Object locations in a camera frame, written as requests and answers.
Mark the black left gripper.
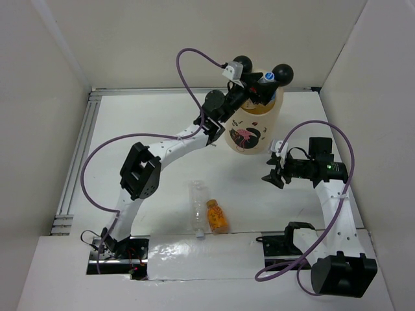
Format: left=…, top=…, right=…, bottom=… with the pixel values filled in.
left=219, top=72, right=279, bottom=123

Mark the blue label clear bottle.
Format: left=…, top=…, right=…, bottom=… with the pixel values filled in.
left=259, top=71, right=276, bottom=104

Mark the orange juice bottle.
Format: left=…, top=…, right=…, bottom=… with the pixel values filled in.
left=206, top=200, right=229, bottom=234

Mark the clear unlabelled plastic bottle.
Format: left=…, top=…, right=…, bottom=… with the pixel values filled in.
left=189, top=180, right=209, bottom=240

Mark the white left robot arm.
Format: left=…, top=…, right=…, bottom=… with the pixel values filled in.
left=101, top=71, right=293, bottom=259

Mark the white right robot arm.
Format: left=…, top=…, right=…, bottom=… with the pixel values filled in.
left=263, top=137, right=377, bottom=298

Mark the cream bin with black ears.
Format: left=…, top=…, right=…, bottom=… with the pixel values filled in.
left=224, top=63, right=294, bottom=155

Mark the white taped cover sheet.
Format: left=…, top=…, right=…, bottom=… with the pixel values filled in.
left=147, top=233, right=265, bottom=281

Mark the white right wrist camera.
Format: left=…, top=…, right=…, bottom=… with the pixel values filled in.
left=268, top=139, right=288, bottom=159

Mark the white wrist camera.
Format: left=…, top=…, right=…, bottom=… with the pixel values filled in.
left=268, top=139, right=288, bottom=159
left=222, top=61, right=243, bottom=81

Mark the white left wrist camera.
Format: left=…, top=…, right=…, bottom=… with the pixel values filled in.
left=222, top=61, right=243, bottom=81

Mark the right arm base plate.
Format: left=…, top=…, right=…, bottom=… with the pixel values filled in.
left=255, top=233, right=302, bottom=267

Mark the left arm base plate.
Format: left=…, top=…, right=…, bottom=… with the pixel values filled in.
left=86, top=237, right=149, bottom=281

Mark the aluminium frame rail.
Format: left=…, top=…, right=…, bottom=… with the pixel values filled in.
left=58, top=89, right=324, bottom=235

